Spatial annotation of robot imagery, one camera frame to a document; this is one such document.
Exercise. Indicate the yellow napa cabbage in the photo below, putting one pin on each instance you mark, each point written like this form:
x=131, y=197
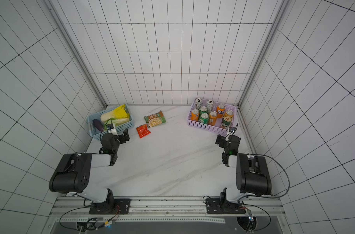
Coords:
x=118, y=113

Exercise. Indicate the red snack packet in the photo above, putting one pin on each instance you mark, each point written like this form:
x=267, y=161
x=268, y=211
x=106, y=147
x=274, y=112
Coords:
x=143, y=130

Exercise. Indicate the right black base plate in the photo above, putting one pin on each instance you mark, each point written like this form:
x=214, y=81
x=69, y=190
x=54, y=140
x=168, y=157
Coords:
x=215, y=206

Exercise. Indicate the green Sprite can rear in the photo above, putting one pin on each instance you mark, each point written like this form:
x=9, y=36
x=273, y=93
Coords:
x=203, y=109

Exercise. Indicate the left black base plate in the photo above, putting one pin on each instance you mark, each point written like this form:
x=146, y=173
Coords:
x=112, y=207

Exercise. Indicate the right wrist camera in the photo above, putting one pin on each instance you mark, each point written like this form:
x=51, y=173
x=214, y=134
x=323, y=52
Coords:
x=232, y=130

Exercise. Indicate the orange Fanta can rear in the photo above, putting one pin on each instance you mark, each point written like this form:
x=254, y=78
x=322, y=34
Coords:
x=220, y=109

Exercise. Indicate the aluminium mounting rail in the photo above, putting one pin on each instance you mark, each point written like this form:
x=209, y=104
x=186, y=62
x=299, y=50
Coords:
x=75, y=209

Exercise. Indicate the purple eggplant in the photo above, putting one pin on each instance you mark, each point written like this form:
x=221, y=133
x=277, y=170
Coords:
x=98, y=125

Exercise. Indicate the blue plastic basket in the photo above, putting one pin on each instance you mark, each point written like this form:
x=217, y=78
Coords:
x=96, y=134

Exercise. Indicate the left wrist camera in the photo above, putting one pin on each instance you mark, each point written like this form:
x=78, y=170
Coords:
x=111, y=129

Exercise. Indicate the green lettuce cabbage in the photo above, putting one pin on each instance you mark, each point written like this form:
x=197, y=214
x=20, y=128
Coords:
x=113, y=122

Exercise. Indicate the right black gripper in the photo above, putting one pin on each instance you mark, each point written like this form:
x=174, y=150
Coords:
x=221, y=140

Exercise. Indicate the green sprite can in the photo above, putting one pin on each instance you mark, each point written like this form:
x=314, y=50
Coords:
x=203, y=109
x=204, y=118

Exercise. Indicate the green gold can right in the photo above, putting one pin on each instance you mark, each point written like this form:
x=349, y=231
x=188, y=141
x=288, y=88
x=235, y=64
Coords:
x=226, y=122

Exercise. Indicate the green Sprite can front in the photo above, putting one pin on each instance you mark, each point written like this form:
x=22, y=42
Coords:
x=204, y=118

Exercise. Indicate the green soup mix packet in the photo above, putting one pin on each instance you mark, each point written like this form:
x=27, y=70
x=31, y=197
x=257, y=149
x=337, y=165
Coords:
x=155, y=119

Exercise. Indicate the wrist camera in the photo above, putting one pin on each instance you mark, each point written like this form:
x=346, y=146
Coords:
x=111, y=129
x=232, y=130

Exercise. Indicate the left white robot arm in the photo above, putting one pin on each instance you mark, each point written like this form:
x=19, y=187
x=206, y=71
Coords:
x=74, y=174

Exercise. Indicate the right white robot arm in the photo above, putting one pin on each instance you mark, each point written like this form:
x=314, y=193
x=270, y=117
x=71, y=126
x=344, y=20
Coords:
x=251, y=177

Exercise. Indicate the silver white drink can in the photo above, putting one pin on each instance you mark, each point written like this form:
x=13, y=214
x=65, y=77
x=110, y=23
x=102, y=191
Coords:
x=198, y=103

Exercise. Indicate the purple plastic basket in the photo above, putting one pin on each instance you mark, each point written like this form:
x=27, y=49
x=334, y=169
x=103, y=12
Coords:
x=216, y=128

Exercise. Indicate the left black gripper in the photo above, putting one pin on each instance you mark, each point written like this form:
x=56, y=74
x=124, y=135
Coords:
x=124, y=137

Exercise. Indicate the orange gold can right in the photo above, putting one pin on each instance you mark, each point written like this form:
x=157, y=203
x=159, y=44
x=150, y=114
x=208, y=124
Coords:
x=228, y=113

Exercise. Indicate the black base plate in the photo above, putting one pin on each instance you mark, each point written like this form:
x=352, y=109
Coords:
x=112, y=207
x=215, y=206

